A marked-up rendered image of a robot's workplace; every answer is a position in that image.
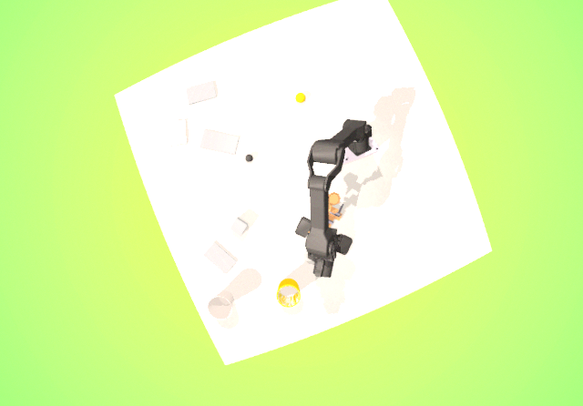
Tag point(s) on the white paper cup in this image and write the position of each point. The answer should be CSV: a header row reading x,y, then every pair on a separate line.
x,y
220,307

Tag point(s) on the yellow cup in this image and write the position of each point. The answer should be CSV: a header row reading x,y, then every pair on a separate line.
x,y
288,292

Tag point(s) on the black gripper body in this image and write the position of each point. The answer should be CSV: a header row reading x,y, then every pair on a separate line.
x,y
304,228

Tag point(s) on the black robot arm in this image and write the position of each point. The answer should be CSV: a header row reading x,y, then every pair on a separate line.
x,y
321,243

